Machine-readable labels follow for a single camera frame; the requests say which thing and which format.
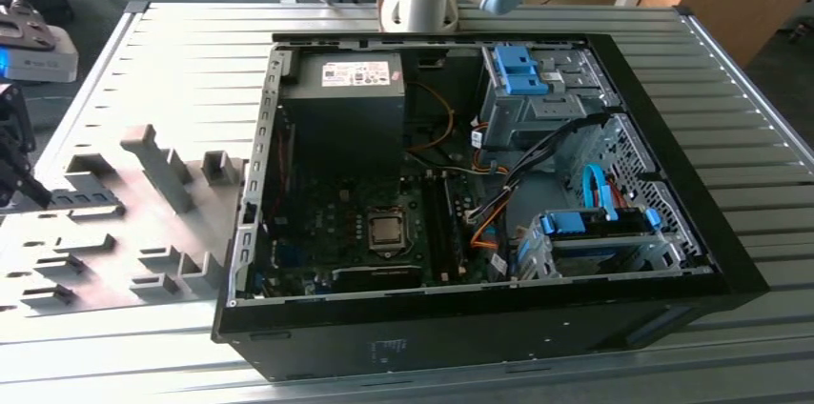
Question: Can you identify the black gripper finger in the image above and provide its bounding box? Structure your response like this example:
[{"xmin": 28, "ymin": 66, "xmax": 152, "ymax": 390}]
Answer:
[{"xmin": 3, "ymin": 136, "xmax": 52, "ymax": 210}]

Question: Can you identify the black RAM slot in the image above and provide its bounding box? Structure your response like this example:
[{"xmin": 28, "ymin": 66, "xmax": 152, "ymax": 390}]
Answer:
[{"xmin": 422, "ymin": 174, "xmax": 447, "ymax": 284}]

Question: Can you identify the grey parts rack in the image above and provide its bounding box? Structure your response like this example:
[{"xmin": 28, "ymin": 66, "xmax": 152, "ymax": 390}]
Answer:
[{"xmin": 0, "ymin": 122, "xmax": 253, "ymax": 317}]

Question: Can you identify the green motherboard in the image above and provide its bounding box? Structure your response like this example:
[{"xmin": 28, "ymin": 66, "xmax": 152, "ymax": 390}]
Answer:
[{"xmin": 259, "ymin": 170, "xmax": 510, "ymax": 298}]

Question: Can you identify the CPU socket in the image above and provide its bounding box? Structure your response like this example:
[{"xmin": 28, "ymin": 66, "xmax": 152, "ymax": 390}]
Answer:
[{"xmin": 356, "ymin": 203, "xmax": 412, "ymax": 260}]

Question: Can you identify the grey power supply unit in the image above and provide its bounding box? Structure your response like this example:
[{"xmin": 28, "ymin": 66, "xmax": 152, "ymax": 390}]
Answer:
[{"xmin": 279, "ymin": 51, "xmax": 408, "ymax": 167}]

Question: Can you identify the silver CPU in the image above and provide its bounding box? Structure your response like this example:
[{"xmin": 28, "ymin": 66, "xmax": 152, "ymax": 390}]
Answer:
[{"xmin": 368, "ymin": 215, "xmax": 403, "ymax": 244}]

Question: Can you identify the black graphics card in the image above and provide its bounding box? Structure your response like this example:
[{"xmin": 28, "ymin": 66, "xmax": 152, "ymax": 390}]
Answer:
[{"xmin": 329, "ymin": 264, "xmax": 424, "ymax": 292}]

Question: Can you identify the black PC case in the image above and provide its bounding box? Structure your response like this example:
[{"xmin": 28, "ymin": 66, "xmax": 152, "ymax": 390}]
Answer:
[{"xmin": 208, "ymin": 31, "xmax": 771, "ymax": 384}]

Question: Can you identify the grey metal drive cage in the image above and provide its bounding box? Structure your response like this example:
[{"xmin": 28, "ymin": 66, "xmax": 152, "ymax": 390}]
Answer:
[{"xmin": 479, "ymin": 44, "xmax": 622, "ymax": 152}]

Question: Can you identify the hard disk in blue carrier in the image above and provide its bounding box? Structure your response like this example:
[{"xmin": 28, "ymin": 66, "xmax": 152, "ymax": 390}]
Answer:
[{"xmin": 538, "ymin": 207, "xmax": 662, "ymax": 239}]

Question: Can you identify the grey metal disk bay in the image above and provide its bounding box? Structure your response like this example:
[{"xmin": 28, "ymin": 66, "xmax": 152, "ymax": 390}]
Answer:
[{"xmin": 511, "ymin": 217, "xmax": 686, "ymax": 281}]

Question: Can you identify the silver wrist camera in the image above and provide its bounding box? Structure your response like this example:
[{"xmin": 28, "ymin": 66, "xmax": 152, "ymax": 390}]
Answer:
[{"xmin": 0, "ymin": 8, "xmax": 81, "ymax": 84}]

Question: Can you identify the brown wire loop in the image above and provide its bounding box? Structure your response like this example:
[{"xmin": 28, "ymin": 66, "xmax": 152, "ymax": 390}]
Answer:
[{"xmin": 406, "ymin": 82, "xmax": 456, "ymax": 157}]

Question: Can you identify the orange wire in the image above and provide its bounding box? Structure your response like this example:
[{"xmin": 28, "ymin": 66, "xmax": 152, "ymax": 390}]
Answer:
[{"xmin": 470, "ymin": 206, "xmax": 510, "ymax": 249}]

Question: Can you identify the blue plastic drive bracket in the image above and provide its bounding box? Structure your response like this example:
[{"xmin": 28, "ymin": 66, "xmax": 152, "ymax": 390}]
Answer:
[
  {"xmin": 506, "ymin": 73, "xmax": 550, "ymax": 98},
  {"xmin": 492, "ymin": 45, "xmax": 539, "ymax": 77}
]

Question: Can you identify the black cable bundle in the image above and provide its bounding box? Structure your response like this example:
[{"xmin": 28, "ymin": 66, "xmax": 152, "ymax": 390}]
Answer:
[{"xmin": 463, "ymin": 112, "xmax": 611, "ymax": 224}]

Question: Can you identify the blue SATA wire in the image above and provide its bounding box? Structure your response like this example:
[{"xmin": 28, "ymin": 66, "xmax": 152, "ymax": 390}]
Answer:
[{"xmin": 582, "ymin": 163, "xmax": 622, "ymax": 222}]

